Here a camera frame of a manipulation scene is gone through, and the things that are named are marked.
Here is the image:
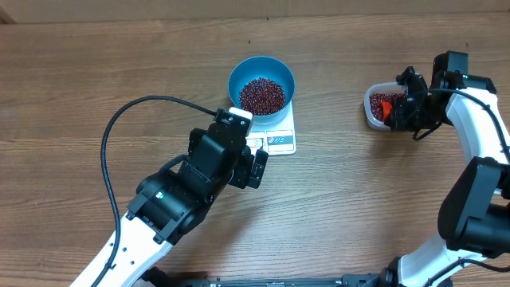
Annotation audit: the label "orange scoop with blue handle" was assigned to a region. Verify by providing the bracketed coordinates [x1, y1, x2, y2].
[375, 101, 393, 122]

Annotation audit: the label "clear plastic container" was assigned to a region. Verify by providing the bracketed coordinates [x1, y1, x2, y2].
[363, 82, 406, 132]

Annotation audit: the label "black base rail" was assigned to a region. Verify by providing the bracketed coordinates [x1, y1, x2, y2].
[134, 267, 398, 287]

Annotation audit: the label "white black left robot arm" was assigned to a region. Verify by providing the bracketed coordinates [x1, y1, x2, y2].
[73, 116, 268, 286]

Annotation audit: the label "white kitchen scale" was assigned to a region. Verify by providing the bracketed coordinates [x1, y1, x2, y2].
[247, 102, 296, 156]

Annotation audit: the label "teal bowl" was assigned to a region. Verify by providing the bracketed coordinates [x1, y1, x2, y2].
[227, 56, 296, 110]

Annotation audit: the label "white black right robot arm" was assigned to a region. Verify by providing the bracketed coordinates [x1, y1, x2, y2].
[375, 51, 509, 286]

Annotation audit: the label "red beans in bowl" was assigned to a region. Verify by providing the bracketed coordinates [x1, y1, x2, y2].
[239, 77, 286, 116]

